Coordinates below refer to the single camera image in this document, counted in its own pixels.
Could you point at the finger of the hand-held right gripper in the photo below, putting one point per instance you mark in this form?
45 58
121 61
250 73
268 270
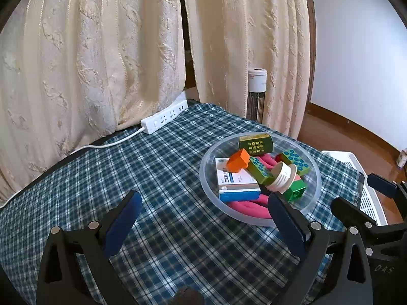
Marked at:
349 211
381 186

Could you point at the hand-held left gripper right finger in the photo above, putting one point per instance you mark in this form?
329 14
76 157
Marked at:
286 225

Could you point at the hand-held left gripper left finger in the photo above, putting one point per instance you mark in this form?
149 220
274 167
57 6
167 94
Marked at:
124 222

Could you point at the green and pink block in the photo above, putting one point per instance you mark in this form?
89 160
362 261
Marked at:
294 192

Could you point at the pink foam roller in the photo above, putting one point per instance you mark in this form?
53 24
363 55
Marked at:
270 162
251 211

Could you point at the white tape roll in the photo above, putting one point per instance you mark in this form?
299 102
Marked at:
283 176

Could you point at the green block with blue dots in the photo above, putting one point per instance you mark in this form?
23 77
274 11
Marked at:
297 162
259 170

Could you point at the white medicine box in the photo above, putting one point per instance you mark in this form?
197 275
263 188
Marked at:
238 184

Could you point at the red building block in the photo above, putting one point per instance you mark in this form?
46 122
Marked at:
279 158

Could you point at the orange building block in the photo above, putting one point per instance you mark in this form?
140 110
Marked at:
238 162

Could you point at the dark green cardboard box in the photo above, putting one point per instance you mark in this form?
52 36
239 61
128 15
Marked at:
256 146

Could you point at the clear plastic bowl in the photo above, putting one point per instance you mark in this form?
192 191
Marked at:
210 178

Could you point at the white slatted plastic basket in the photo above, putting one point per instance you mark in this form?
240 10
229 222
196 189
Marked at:
378 206

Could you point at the small beige bottle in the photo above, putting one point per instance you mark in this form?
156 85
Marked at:
403 159

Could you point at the blue plaid tablecloth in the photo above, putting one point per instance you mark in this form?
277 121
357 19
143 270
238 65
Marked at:
175 197

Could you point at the white power strip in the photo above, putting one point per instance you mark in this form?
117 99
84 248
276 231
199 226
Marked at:
162 119

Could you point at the white tower heater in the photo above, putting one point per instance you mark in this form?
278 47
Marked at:
257 76

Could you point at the cream embossed curtain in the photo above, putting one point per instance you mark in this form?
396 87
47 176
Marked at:
79 70
248 22

